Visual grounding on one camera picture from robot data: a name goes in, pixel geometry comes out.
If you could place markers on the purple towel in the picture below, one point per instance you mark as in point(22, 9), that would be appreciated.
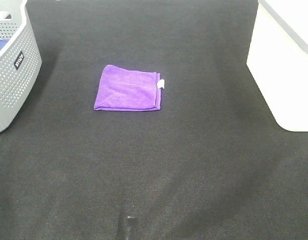
point(129, 90)

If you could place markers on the white laundry basket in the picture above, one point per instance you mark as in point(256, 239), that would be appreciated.
point(278, 60)

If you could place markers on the grey perforated laundry basket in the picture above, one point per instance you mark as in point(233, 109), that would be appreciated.
point(21, 62)

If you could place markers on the black table cloth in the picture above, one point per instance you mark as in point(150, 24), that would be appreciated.
point(211, 164)

